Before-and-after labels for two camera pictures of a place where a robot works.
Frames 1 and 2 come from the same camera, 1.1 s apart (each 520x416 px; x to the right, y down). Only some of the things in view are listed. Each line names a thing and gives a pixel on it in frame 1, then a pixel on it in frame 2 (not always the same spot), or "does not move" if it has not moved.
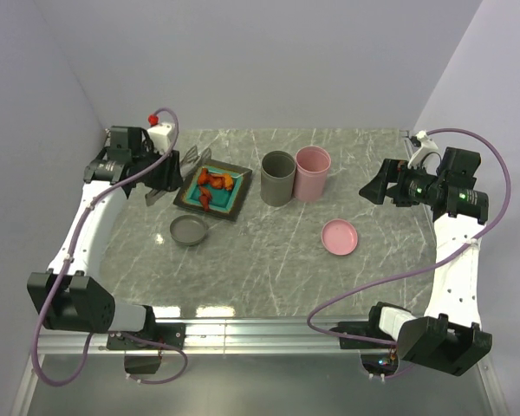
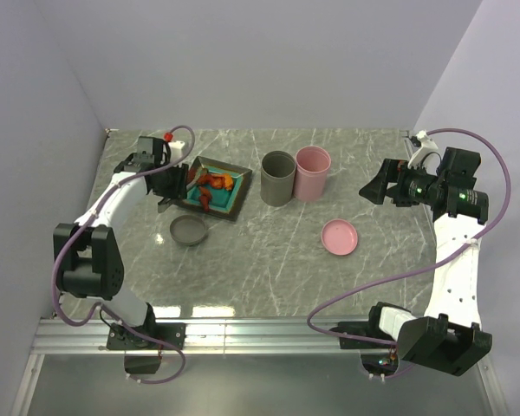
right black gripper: (376, 188) does not move
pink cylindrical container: (311, 167) does not move
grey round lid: (188, 230) does not move
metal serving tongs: (190, 162) -> (167, 202)
